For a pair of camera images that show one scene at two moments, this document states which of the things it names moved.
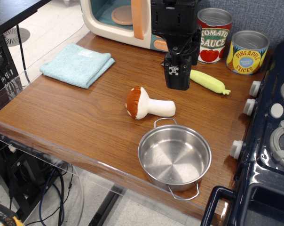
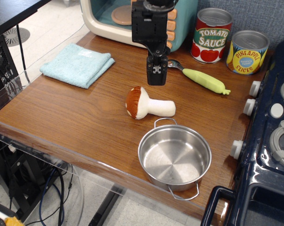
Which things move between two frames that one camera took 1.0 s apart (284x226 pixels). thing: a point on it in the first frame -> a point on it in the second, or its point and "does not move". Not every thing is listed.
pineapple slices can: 247,51 does not move
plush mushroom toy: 139,105 does not move
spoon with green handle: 208,82 does not move
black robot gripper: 176,21 -> 149,28
